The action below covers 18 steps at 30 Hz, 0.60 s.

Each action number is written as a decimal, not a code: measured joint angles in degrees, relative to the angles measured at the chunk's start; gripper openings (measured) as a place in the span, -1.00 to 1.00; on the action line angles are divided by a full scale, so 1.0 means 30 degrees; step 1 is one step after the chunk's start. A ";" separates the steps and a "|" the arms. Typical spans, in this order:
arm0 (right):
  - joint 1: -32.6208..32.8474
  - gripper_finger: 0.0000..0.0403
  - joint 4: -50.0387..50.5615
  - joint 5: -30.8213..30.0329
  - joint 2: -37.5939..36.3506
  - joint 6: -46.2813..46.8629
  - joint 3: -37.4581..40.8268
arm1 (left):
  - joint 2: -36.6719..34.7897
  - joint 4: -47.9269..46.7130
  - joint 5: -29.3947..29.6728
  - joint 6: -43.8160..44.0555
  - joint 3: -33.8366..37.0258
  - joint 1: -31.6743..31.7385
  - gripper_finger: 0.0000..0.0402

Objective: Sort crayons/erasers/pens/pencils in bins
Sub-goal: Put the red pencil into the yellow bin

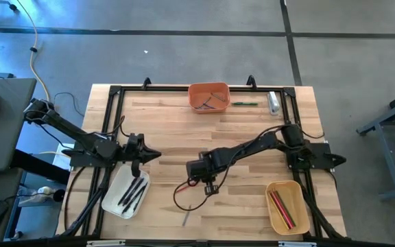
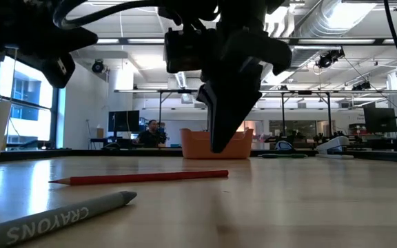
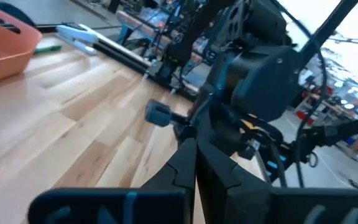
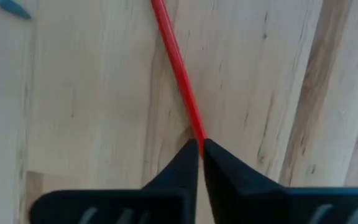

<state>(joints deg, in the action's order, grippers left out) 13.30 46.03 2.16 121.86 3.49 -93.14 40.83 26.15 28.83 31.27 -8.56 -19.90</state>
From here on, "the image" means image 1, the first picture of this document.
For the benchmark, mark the white paper sheet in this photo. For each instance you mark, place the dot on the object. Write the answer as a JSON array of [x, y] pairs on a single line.
[[63, 158]]

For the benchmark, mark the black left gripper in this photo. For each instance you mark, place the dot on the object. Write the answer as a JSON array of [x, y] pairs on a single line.
[[135, 149]]

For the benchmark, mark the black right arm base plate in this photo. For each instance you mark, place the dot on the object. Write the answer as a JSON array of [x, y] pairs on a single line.
[[321, 161]]

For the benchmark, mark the green pen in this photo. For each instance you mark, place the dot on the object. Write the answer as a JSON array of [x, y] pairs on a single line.
[[245, 103]]

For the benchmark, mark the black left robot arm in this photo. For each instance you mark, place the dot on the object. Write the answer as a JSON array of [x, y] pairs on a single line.
[[67, 128]]

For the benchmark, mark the white plastic bin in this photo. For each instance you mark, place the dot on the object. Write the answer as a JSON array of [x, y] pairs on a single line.
[[113, 195]]

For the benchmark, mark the black desk leg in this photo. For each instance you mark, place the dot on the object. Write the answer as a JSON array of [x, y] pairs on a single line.
[[39, 167]]

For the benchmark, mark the orange plastic bin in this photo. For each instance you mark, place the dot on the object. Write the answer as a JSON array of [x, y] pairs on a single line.
[[194, 90]]

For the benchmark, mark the grey crayon with white lettering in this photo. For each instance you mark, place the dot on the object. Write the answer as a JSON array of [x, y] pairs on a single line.
[[187, 215]]

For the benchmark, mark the white stapler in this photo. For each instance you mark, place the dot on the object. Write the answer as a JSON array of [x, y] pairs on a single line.
[[273, 103]]

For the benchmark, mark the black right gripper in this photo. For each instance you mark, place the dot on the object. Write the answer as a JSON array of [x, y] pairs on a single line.
[[197, 168]]

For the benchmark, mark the yellow plastic bin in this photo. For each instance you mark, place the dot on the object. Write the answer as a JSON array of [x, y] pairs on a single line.
[[300, 209]]

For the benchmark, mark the white plastic device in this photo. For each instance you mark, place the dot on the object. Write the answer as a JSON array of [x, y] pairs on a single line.
[[45, 190]]

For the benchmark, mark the silver metal bracket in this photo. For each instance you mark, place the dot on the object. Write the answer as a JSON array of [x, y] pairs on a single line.
[[297, 244], [105, 243]]

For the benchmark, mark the black frame bracket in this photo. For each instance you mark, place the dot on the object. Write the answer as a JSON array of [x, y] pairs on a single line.
[[146, 82], [251, 81]]

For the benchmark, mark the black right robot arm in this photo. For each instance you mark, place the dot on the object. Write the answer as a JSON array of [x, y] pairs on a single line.
[[252, 145]]

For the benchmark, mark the black aluminium table frame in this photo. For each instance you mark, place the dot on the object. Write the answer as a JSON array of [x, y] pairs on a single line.
[[170, 88]]

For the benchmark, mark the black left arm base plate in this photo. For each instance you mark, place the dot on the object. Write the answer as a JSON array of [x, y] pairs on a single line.
[[77, 161]]

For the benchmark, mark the blue grey metal table frame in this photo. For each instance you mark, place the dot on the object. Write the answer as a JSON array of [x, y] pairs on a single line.
[[391, 164]]

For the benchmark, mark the dark blue crayon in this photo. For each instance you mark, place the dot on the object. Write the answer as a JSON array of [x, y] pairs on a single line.
[[205, 102]]

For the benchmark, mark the grey desk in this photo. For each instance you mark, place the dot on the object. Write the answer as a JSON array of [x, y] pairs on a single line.
[[5, 130]]

